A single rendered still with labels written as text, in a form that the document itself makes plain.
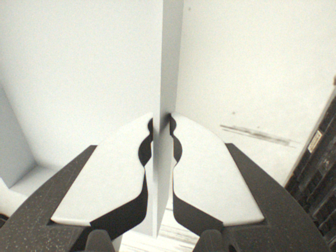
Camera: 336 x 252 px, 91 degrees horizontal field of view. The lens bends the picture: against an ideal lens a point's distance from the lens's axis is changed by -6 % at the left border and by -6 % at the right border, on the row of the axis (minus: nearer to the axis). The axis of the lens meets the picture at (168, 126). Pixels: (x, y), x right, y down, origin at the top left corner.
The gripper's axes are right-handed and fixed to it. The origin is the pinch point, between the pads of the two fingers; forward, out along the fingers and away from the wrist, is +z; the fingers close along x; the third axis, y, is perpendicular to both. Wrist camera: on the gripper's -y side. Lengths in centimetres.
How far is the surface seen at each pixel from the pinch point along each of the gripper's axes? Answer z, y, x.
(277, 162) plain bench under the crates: 1.0, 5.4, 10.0
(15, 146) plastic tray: 6.1, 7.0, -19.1
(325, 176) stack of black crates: 30, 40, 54
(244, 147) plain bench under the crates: 1.7, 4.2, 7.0
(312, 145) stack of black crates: 43, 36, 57
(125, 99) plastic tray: 3.9, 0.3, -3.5
